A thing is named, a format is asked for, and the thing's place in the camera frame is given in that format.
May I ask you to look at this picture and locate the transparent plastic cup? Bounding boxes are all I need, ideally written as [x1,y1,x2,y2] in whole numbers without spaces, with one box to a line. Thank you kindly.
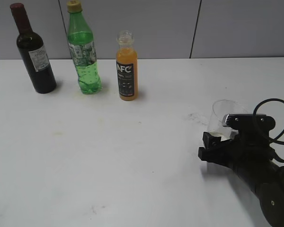
[207,99,248,140]

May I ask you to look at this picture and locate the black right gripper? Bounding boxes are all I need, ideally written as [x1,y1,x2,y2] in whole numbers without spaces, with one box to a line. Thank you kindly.
[198,131,275,173]

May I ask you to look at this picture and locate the dark red wine bottle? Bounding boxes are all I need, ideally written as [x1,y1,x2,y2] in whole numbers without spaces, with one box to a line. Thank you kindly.
[10,3,56,94]

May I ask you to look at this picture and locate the green plastic soda bottle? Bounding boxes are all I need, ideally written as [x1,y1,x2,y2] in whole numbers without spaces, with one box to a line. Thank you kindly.
[67,0,102,94]

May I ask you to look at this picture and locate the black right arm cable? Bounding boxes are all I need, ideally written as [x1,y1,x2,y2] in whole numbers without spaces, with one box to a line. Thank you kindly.
[252,98,284,163]

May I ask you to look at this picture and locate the NFC orange juice bottle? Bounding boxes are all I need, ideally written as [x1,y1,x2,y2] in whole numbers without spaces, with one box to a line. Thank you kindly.
[116,31,138,101]

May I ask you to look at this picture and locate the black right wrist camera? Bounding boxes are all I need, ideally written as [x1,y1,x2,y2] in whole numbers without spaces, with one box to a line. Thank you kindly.
[222,113,275,131]

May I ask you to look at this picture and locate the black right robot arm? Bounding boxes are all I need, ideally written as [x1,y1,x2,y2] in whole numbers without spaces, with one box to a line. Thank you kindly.
[198,132,284,227]

